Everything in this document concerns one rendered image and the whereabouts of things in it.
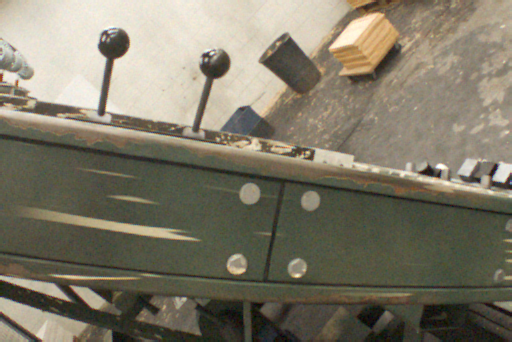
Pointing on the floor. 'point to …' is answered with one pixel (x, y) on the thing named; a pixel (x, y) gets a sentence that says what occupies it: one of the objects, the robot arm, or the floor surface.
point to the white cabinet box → (84, 95)
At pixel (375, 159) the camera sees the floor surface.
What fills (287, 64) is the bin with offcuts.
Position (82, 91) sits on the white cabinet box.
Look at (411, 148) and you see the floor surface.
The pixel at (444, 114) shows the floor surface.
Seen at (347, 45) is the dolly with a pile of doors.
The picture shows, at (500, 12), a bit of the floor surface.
